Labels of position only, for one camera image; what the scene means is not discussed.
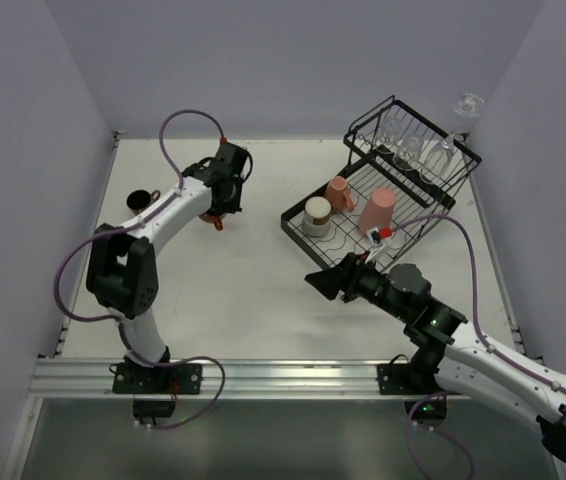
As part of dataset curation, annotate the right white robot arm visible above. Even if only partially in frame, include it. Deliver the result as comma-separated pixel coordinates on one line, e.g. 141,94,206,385
305,253,566,464

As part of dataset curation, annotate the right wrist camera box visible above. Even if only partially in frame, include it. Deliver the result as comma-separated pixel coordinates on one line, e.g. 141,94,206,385
366,227,392,262

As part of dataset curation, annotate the salmon pink mug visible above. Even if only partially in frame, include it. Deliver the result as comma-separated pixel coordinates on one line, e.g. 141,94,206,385
324,176,354,213

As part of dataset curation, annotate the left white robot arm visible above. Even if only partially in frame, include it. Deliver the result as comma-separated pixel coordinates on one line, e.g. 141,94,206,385
86,141,253,367

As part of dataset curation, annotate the black wire dish rack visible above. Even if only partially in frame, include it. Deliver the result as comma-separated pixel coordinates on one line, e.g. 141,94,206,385
280,96,482,272

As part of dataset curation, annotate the black controller box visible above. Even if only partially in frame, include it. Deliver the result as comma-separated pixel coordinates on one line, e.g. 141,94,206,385
132,400,175,425
404,396,448,423

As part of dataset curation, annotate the left clear wine glass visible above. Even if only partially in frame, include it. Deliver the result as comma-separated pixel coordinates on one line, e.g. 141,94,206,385
374,112,403,152

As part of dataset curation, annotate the white brown ceramic cup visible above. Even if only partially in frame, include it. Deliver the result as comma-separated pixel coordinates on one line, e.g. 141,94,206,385
302,196,332,237

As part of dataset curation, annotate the pink tall tumbler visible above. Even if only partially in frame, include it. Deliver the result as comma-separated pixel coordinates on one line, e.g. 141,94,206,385
358,187,396,235

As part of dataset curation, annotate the right black controller box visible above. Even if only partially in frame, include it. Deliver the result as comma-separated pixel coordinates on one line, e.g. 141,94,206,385
404,396,448,423

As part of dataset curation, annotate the right clear wine glass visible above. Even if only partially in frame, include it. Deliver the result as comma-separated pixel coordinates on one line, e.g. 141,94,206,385
420,133,455,184

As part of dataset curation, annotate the clear wine glass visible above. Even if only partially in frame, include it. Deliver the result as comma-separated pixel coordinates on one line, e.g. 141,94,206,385
394,133,424,171
420,133,455,184
374,112,403,152

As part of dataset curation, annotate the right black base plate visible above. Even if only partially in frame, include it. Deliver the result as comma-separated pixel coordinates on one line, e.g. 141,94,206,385
376,363,439,395

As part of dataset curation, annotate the middle clear wine glass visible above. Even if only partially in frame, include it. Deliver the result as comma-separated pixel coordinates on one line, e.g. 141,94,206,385
394,133,424,171

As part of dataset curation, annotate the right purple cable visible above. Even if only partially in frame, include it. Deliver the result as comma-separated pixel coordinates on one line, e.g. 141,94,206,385
379,213,495,480

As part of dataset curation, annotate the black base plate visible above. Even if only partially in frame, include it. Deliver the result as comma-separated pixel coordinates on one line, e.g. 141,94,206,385
376,363,439,395
110,362,203,395

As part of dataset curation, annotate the tall glass by wall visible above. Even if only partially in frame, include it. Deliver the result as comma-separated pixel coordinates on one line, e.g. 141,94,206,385
451,93,486,134

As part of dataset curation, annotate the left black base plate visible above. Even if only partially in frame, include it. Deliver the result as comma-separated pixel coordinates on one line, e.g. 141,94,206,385
110,362,203,395

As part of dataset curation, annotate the orange ceramic mug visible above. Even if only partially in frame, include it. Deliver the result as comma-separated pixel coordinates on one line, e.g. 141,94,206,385
199,213,224,231

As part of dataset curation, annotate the left black controller box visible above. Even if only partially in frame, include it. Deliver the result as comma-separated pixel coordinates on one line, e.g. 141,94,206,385
132,400,175,425

